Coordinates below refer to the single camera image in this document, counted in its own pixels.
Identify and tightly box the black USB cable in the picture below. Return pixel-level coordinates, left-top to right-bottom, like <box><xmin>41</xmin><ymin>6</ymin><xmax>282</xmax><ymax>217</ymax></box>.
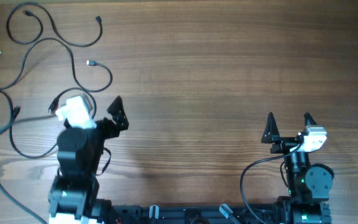
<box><xmin>0</xmin><ymin>37</ymin><xmax>114</xmax><ymax>94</ymax></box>
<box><xmin>6</xmin><ymin>2</ymin><xmax>104</xmax><ymax>49</ymax></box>
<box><xmin>0</xmin><ymin>86</ymin><xmax>98</xmax><ymax>160</ymax></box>

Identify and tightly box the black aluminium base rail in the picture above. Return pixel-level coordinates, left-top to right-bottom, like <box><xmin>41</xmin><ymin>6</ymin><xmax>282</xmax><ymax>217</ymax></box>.
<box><xmin>107</xmin><ymin>201</ymin><xmax>333</xmax><ymax>224</ymax></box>

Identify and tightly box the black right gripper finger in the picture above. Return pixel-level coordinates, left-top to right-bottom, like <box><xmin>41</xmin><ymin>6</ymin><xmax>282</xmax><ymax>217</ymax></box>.
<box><xmin>304</xmin><ymin>112</ymin><xmax>317</xmax><ymax>126</ymax></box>
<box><xmin>261</xmin><ymin>112</ymin><xmax>280</xmax><ymax>144</ymax></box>

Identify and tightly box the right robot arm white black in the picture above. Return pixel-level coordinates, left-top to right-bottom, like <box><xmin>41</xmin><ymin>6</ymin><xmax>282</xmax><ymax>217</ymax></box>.
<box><xmin>261</xmin><ymin>113</ymin><xmax>334</xmax><ymax>223</ymax></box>

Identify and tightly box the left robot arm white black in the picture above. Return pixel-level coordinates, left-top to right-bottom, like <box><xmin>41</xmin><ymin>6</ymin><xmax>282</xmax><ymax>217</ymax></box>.
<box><xmin>48</xmin><ymin>96</ymin><xmax>129</xmax><ymax>223</ymax></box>

